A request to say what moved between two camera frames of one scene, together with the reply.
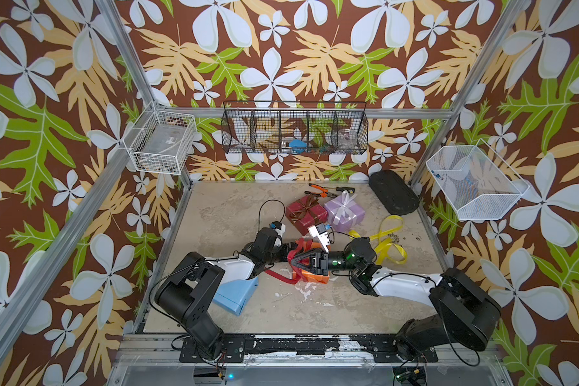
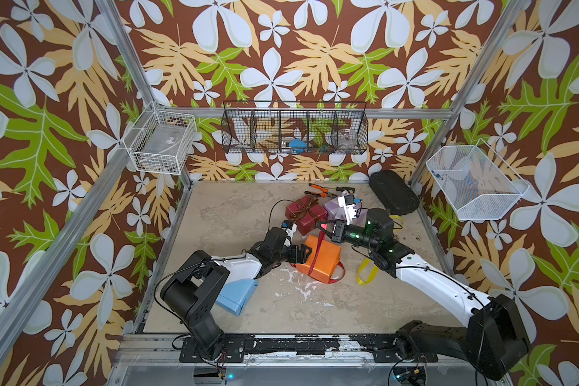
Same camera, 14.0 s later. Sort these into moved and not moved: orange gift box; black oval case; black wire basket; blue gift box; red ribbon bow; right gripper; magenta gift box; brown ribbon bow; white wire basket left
Moved: red ribbon bow; orange gift box; right gripper
Not moved: black oval case; magenta gift box; white wire basket left; black wire basket; blue gift box; brown ribbon bow
